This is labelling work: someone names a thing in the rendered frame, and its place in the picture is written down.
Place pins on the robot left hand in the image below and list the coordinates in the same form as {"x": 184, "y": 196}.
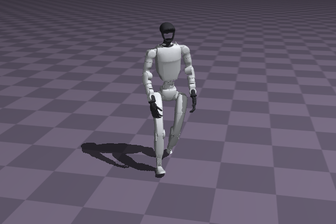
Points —
{"x": 193, "y": 96}

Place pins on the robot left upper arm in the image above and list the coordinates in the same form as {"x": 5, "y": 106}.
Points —
{"x": 187, "y": 58}

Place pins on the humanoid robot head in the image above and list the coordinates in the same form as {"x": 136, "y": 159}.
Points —
{"x": 166, "y": 28}

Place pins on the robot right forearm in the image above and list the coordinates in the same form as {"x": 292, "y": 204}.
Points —
{"x": 148, "y": 86}

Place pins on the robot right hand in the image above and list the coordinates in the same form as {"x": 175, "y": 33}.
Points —
{"x": 154, "y": 107}

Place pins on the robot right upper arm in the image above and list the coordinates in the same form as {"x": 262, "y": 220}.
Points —
{"x": 149, "y": 55}

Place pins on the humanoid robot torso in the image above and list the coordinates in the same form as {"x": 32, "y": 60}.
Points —
{"x": 168, "y": 65}

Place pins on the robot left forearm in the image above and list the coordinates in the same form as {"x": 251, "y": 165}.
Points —
{"x": 191, "y": 81}

